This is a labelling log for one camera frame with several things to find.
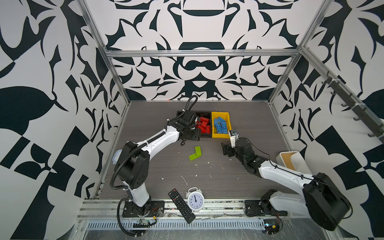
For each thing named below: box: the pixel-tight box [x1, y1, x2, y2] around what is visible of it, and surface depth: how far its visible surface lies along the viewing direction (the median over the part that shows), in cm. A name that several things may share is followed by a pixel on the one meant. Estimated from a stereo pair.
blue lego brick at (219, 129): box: [216, 123, 223, 134], surface depth 101 cm
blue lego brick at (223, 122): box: [218, 116, 227, 125], surface depth 107 cm
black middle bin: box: [195, 111, 212, 138], surface depth 104 cm
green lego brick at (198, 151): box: [194, 146, 202, 157], surface depth 93 cm
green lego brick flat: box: [188, 153, 200, 161], surface depth 93 cm
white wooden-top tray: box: [276, 151, 312, 175], surface depth 86 cm
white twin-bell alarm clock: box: [185, 187, 205, 212], surface depth 76 cm
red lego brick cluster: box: [196, 116, 211, 134], surface depth 103 cm
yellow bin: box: [211, 111, 232, 139], surface depth 103 cm
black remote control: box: [168, 188, 196, 224], surface depth 75 cm
